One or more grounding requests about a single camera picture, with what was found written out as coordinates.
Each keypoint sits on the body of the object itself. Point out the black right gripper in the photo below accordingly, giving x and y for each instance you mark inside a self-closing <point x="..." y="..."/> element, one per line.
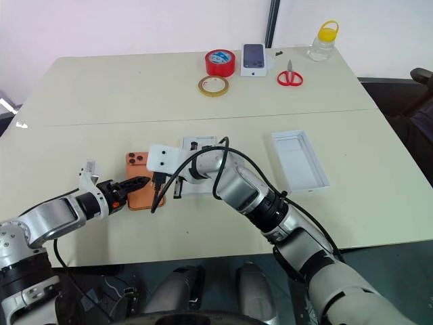
<point x="159" y="178"/>

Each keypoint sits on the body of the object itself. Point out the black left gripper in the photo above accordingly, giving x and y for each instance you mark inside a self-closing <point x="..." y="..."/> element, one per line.
<point x="109" y="197"/>

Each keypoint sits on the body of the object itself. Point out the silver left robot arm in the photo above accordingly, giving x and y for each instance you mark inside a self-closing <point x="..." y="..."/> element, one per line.
<point x="50" y="216"/>

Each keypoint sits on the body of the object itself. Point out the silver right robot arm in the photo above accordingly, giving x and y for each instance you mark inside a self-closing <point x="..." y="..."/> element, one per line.
<point x="304" y="243"/>

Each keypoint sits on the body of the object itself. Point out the white phone box lid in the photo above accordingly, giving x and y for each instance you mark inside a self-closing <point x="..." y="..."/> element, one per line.
<point x="199" y="142"/>

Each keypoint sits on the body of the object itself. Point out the white box with phone picture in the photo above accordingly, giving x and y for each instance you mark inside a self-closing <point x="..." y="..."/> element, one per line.
<point x="253" y="60"/>

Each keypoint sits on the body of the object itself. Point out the orange smartphone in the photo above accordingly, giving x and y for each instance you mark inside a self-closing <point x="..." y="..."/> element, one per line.
<point x="137" y="199"/>

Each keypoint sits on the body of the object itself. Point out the dark rounded grey shape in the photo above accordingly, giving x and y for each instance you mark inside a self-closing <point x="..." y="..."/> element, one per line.
<point x="176" y="287"/>
<point x="255" y="291"/>

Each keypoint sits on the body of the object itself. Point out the yellow tape roll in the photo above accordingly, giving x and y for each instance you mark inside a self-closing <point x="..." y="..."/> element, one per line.
<point x="213" y="86"/>

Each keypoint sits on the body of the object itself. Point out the red tape roll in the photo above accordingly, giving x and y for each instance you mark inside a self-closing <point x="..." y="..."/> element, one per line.
<point x="220" y="62"/>

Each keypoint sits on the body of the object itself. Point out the dark object at table side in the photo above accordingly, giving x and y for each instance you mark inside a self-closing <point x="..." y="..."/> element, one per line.
<point x="6" y="111"/>

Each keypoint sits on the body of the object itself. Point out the clear bottle with yellow cap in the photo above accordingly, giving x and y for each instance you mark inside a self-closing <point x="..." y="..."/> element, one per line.
<point x="323" y="44"/>

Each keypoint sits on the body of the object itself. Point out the black office chair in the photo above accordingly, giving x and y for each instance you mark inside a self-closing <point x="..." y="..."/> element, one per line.
<point x="402" y="98"/>

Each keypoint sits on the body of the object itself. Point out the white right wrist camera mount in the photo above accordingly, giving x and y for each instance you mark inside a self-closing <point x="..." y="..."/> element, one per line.
<point x="164" y="157"/>

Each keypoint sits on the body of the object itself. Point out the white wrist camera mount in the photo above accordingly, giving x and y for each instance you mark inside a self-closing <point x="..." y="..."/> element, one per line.
<point x="88" y="176"/>
<point x="164" y="157"/>

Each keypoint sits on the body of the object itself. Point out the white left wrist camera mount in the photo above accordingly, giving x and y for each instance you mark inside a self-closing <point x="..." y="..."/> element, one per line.
<point x="88" y="176"/>

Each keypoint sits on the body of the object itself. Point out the black vertical post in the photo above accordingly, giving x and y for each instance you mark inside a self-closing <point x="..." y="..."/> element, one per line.
<point x="272" y="22"/>

